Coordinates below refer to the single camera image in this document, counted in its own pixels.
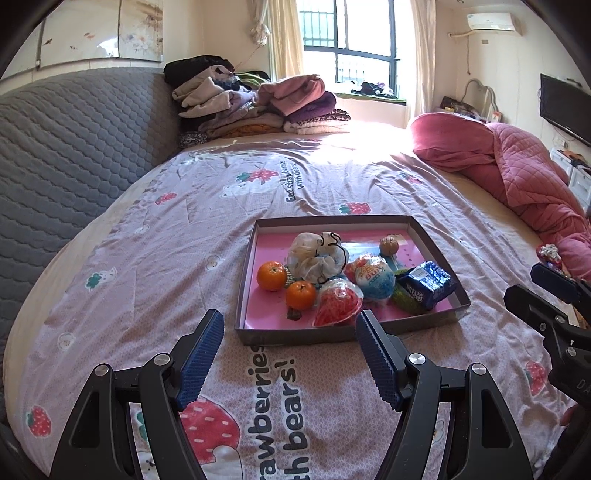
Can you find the blue surprise egg toy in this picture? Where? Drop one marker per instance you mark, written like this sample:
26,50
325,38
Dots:
373,275

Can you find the right hand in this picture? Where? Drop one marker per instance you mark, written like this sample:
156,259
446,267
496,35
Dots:
567,416

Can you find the cream right curtain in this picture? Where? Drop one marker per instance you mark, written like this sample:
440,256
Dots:
424,16

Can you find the pile of folded clothes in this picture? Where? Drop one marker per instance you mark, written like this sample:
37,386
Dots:
215,102

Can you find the white air conditioner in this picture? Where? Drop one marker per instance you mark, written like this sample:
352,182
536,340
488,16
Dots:
494,22

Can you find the cream left curtain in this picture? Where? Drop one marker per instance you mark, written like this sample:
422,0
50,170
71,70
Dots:
274,23

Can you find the pink quilted blanket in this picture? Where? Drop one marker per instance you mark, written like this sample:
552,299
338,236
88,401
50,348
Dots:
514,167

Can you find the cream drawstring mesh pouch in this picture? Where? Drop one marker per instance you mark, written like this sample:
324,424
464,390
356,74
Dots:
317,257

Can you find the dark framed window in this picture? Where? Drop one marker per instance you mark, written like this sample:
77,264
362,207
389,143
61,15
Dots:
352,45

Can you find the small colourful doll toy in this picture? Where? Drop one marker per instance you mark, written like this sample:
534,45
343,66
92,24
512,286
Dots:
549,255

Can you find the black flat television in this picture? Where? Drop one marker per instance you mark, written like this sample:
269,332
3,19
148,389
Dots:
566,106

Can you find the walnut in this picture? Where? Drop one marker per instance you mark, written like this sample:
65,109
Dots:
389,245

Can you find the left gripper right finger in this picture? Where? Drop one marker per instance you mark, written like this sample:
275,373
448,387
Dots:
483,441

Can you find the blue snack packet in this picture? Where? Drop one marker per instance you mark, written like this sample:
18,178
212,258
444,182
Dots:
428,284

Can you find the pink strawberry bear bedsheet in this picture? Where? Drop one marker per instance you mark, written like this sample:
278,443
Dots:
302,412

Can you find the cream curtain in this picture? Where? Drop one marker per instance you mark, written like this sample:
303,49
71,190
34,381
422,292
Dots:
424,16
274,23

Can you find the red surprise egg toy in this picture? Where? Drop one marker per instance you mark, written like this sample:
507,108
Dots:
339,300

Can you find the floral wall painting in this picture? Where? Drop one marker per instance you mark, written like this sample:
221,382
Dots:
83,30

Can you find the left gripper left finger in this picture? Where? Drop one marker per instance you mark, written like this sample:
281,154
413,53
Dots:
97,441

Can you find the orange mandarin with stem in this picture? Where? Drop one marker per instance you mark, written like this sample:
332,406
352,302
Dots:
301,295

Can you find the white drawer cabinet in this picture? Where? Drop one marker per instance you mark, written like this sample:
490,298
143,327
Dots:
578,173

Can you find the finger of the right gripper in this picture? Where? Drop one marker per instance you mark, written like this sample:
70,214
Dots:
545,318
570,291

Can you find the orange mandarin without stem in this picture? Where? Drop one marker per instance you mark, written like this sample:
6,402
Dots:
271,276

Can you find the grey quilted headboard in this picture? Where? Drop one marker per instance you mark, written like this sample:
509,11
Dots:
70,146

